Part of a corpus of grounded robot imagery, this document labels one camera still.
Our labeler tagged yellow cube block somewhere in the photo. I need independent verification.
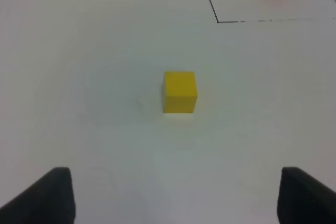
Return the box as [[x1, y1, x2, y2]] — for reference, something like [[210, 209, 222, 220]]
[[162, 71, 198, 114]]

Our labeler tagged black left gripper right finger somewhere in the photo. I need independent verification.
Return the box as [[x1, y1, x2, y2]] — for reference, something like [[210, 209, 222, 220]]
[[277, 167, 335, 224]]

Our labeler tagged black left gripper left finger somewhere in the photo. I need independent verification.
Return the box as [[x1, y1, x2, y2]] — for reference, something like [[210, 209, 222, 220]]
[[1, 167, 76, 223]]

